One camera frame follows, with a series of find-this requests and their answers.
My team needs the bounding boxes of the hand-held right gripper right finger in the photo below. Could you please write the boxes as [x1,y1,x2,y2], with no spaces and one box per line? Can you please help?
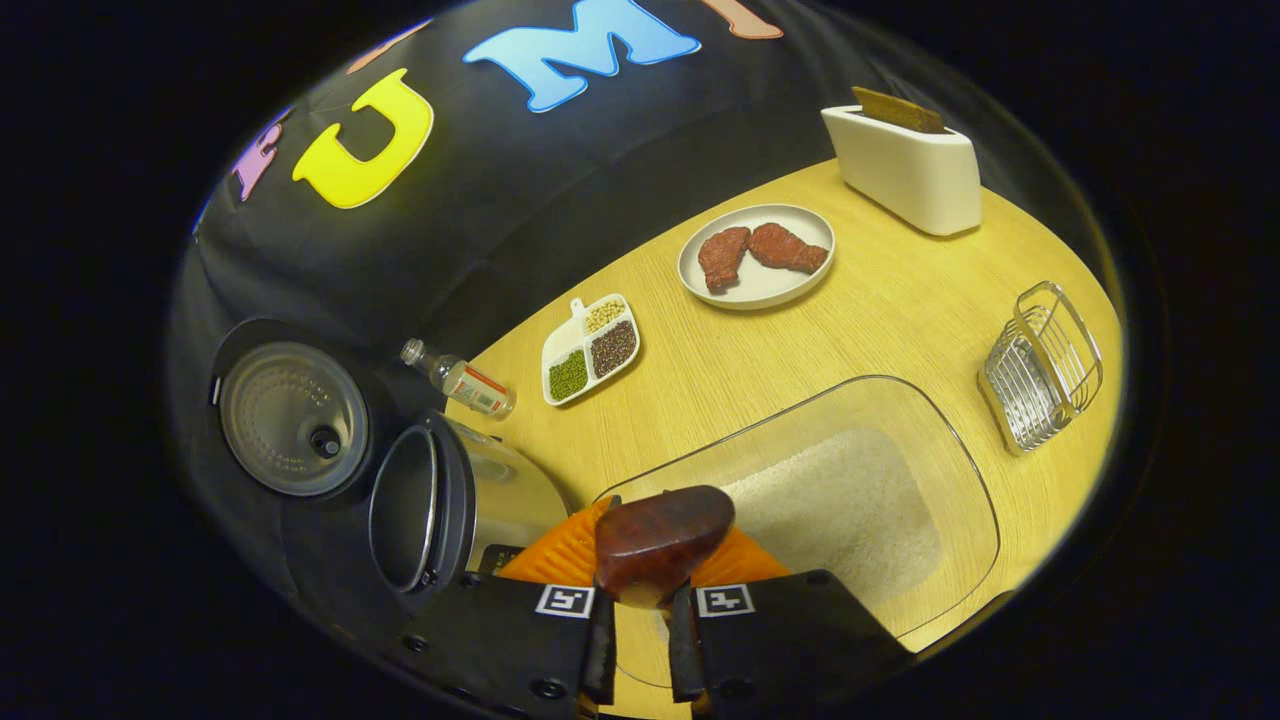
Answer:
[668,525,916,720]

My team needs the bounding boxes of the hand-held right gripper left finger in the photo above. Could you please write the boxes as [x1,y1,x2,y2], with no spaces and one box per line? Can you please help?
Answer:
[400,495,618,720]

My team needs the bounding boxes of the brown wooden spoon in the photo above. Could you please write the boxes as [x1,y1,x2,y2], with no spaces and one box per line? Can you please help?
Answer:
[593,485,738,609]

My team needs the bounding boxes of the white uncooked rice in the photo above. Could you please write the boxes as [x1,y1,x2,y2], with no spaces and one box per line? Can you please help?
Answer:
[720,428,944,608]

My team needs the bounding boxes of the grey rice cooker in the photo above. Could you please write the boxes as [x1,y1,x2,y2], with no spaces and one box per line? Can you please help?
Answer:
[205,318,576,621]

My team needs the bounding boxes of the metal wire chopstick holder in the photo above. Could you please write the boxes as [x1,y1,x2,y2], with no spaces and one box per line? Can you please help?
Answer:
[977,280,1104,457]

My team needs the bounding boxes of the green mung beans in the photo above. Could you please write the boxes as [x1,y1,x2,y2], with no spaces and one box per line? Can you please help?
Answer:
[548,350,591,401]

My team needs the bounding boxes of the small glass bottle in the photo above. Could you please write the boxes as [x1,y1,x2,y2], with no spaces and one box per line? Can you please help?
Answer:
[400,338,518,421]

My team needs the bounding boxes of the dark red beans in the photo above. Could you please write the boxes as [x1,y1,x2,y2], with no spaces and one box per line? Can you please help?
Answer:
[590,320,639,378]

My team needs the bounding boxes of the white divided dish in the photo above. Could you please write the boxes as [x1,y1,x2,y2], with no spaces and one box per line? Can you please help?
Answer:
[541,293,642,407]

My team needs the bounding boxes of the round white plate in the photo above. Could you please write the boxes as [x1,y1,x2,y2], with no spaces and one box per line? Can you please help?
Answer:
[677,204,837,311]

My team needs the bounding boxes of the red meat piece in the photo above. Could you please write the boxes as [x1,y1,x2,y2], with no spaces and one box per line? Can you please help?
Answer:
[697,226,753,295]
[747,222,831,276]

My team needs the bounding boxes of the white toaster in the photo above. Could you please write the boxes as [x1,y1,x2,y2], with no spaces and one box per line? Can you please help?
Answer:
[820,100,983,238]

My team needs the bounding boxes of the brown bread slice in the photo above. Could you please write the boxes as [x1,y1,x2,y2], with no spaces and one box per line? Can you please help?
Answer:
[851,86,948,135]

